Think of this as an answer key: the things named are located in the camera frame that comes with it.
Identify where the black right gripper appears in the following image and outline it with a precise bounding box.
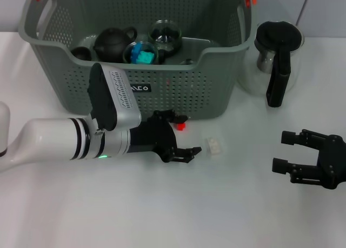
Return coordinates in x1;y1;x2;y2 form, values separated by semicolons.
272;129;346;191

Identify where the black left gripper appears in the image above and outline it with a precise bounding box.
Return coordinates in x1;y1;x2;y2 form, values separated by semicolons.
129;109;203;164

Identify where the cyan toy brick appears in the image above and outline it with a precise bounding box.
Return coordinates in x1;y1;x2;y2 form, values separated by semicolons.
137;50;152;65

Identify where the blue toy brick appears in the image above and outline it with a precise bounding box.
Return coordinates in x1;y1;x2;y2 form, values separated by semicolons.
129;42;143;64

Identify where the grey-green perforated storage bin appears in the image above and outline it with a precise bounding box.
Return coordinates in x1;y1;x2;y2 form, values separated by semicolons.
18;0;257;122

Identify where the small black clay teacup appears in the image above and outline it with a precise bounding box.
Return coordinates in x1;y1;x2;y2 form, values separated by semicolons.
71;46;92;62

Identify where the black clay teapot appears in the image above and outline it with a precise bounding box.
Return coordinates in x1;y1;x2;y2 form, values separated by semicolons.
94;26;138;63

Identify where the glass pitcher black lid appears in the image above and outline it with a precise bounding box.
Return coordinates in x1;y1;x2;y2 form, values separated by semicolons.
237;20;305;109

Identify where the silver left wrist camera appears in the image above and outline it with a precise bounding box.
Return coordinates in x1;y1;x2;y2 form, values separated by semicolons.
87;62;142;132

